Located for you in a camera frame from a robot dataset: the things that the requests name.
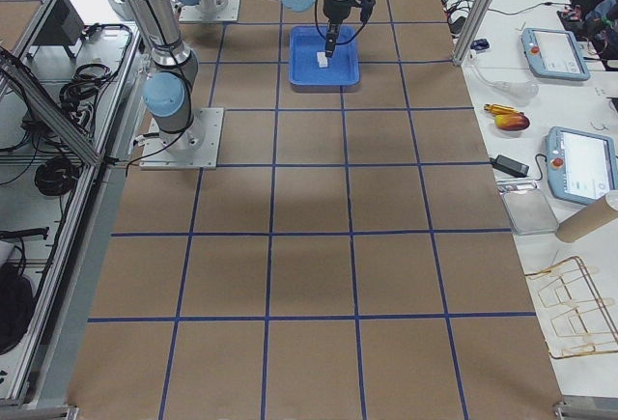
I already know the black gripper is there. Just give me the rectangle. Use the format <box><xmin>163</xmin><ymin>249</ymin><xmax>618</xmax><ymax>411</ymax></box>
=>
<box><xmin>323</xmin><ymin>0</ymin><xmax>349</xmax><ymax>58</ymax></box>

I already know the blue plastic tray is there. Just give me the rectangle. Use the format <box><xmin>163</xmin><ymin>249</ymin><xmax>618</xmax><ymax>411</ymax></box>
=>
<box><xmin>288</xmin><ymin>25</ymin><xmax>360</xmax><ymax>87</ymax></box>

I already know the red yellow mango toy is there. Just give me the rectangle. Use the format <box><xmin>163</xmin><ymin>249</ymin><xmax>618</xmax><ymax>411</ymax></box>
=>
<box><xmin>493</xmin><ymin>113</ymin><xmax>530</xmax><ymax>131</ymax></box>

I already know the black power adapter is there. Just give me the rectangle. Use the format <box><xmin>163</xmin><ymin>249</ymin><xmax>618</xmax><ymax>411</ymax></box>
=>
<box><xmin>490</xmin><ymin>154</ymin><xmax>529</xmax><ymax>178</ymax></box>

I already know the far teach pendant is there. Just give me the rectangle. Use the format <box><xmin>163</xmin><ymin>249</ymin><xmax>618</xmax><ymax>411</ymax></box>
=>
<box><xmin>520</xmin><ymin>28</ymin><xmax>590</xmax><ymax>82</ymax></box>

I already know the teach pendant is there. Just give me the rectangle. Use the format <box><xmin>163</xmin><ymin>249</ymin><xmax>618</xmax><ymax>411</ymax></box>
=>
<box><xmin>546</xmin><ymin>126</ymin><xmax>617</xmax><ymax>205</ymax></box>
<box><xmin>520</xmin><ymin>28</ymin><xmax>590</xmax><ymax>82</ymax></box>

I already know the grey metal tin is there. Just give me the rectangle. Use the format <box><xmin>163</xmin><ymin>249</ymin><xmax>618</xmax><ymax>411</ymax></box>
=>
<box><xmin>501</xmin><ymin>189</ymin><xmax>558</xmax><ymax>236</ymax></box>

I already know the near teach pendant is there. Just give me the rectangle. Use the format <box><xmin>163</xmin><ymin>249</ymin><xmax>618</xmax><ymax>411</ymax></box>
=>
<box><xmin>546</xmin><ymin>126</ymin><xmax>617</xmax><ymax>205</ymax></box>

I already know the cardboard tube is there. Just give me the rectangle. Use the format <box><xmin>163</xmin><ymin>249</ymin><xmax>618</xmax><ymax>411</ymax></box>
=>
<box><xmin>555</xmin><ymin>190</ymin><xmax>617</xmax><ymax>242</ymax></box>

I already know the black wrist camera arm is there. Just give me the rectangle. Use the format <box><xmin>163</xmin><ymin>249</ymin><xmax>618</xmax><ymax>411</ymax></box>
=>
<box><xmin>358</xmin><ymin>0</ymin><xmax>376</xmax><ymax>25</ymax></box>

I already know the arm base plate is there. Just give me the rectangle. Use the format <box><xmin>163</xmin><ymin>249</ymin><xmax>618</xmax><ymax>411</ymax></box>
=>
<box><xmin>139</xmin><ymin>107</ymin><xmax>224</xmax><ymax>170</ymax></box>
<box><xmin>179</xmin><ymin>0</ymin><xmax>240</xmax><ymax>24</ymax></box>

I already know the aluminium frame post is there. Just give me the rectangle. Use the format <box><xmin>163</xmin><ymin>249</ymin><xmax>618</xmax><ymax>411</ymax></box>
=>
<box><xmin>452</xmin><ymin>0</ymin><xmax>492</xmax><ymax>66</ymax></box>

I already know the gold wire rack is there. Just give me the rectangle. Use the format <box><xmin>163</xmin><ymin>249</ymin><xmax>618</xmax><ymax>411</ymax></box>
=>
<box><xmin>525</xmin><ymin>256</ymin><xmax>617</xmax><ymax>360</ymax></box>

